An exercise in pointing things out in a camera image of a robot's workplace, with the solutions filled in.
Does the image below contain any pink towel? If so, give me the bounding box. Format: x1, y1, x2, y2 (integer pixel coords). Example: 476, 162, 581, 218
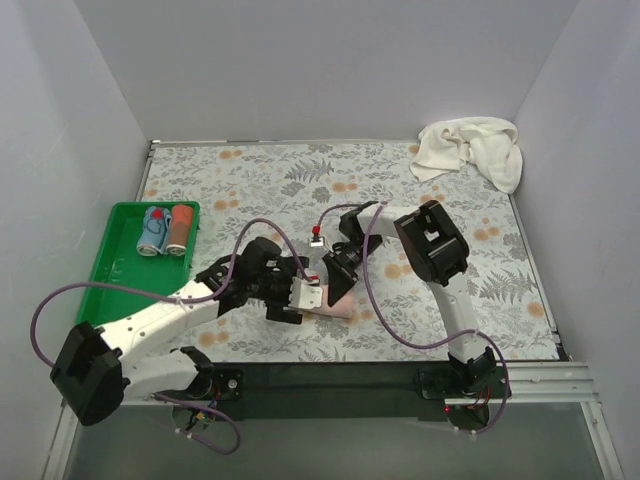
302, 285, 356, 319

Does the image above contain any white towel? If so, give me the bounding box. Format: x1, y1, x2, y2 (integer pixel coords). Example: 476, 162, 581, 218
410, 117, 523, 194

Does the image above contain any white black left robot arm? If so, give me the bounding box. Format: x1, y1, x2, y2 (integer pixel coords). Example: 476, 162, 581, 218
50, 237, 310, 426

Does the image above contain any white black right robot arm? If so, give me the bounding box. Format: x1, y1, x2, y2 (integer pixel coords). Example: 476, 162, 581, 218
323, 200, 502, 394

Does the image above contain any orange rolled towel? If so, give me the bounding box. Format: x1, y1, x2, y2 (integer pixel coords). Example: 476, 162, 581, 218
166, 204, 194, 256

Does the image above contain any blue rolled towel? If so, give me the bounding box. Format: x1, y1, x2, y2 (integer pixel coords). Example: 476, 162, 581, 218
136, 206, 172, 257

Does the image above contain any green plastic tray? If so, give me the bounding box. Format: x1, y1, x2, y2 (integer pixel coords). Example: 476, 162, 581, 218
76, 201, 200, 326

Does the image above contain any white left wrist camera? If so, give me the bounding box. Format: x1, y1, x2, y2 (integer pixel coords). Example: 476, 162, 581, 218
288, 277, 324, 310

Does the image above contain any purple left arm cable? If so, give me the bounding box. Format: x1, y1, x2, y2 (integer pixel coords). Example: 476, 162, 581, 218
29, 218, 314, 455

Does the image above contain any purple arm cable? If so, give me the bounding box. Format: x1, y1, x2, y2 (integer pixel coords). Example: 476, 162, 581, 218
29, 218, 314, 455
309, 200, 512, 435

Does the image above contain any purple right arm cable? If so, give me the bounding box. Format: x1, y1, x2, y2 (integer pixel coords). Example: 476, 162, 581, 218
309, 200, 512, 435

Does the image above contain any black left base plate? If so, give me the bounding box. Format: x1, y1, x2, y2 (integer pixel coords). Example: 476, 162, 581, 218
160, 369, 244, 401

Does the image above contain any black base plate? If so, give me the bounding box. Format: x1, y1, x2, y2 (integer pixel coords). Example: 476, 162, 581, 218
160, 369, 244, 401
414, 362, 511, 399

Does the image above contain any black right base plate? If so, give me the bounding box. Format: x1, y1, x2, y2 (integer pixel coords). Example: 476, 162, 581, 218
414, 362, 511, 399

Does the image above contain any aluminium frame rail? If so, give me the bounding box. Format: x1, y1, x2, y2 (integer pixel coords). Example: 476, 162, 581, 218
123, 352, 599, 403

